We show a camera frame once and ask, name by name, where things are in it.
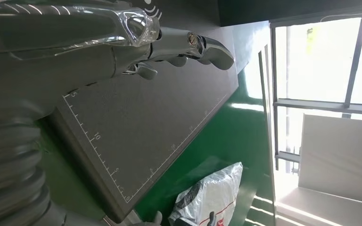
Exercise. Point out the white board panel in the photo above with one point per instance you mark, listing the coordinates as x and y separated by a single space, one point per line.
340 156

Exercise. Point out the dark window frame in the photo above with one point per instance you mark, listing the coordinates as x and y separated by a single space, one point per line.
324 105

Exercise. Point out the grey plastic mailer package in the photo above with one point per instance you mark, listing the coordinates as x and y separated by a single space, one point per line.
212 193

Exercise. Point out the aluminium conveyor side rail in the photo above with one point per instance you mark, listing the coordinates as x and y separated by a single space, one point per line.
267 124

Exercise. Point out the green conveyor belt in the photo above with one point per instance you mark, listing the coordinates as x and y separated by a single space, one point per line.
224 134

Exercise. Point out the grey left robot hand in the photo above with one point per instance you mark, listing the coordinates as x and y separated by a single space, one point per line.
59 56

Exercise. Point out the black scanner base platform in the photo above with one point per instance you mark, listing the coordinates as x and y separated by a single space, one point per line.
137 131

